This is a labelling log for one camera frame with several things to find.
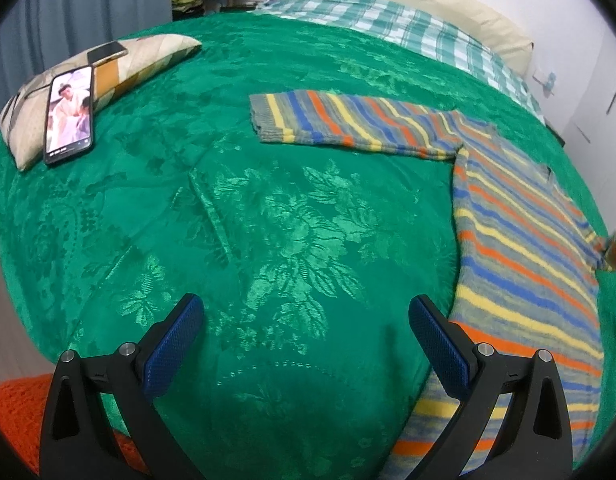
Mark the small dark phone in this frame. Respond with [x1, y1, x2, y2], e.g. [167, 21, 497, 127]
[87, 42, 129, 65]

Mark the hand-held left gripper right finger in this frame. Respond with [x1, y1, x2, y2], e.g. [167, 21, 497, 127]
[408, 295, 573, 480]

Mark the striped knit sweater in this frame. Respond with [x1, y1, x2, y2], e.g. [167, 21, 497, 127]
[249, 89, 613, 480]

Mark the green checkered bed sheet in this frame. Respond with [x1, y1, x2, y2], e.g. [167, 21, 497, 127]
[253, 0, 546, 126]

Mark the beige patterned pillow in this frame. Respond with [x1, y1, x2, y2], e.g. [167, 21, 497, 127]
[0, 34, 203, 171]

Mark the grey-blue curtain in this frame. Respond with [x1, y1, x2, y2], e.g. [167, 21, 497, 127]
[0, 0, 199, 111]

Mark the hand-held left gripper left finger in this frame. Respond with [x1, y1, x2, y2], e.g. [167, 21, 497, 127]
[39, 293, 206, 480]

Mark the white wardrobe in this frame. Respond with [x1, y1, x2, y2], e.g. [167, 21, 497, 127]
[558, 25, 616, 211]

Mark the blue wall hook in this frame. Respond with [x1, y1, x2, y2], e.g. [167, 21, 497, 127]
[532, 71, 558, 97]

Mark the smartphone with lit screen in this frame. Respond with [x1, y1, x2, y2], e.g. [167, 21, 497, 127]
[42, 65, 96, 166]

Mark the orange knitted cloth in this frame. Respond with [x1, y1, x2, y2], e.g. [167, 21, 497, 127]
[0, 374, 149, 478]

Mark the green floral blanket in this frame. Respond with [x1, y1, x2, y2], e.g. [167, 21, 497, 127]
[0, 10, 616, 480]

